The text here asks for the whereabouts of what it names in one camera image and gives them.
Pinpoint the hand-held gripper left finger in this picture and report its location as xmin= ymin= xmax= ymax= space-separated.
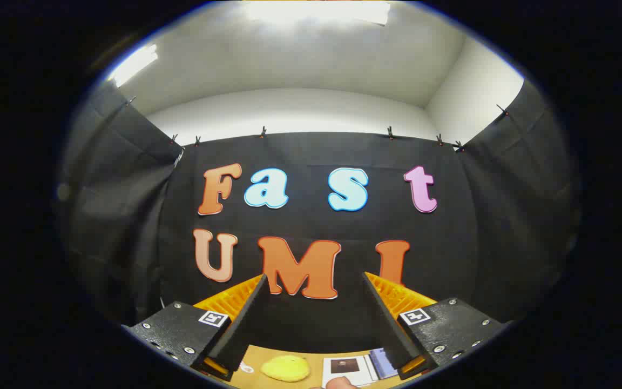
xmin=122 ymin=274 xmax=268 ymax=382

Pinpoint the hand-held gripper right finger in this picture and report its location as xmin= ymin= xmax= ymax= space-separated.
xmin=363 ymin=272 xmax=509 ymax=381

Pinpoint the blue book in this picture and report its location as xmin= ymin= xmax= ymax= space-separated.
xmin=369 ymin=347 xmax=398 ymax=380

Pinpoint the white book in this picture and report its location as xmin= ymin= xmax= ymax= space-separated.
xmin=322 ymin=356 xmax=379 ymax=387

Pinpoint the yellow textured plush toy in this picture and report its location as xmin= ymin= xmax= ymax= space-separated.
xmin=261 ymin=355 xmax=310 ymax=383

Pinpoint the black backdrop cloth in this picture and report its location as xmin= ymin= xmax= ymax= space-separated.
xmin=57 ymin=81 xmax=582 ymax=354

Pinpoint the ceiling light panel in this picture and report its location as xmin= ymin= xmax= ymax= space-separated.
xmin=107 ymin=43 xmax=159 ymax=88

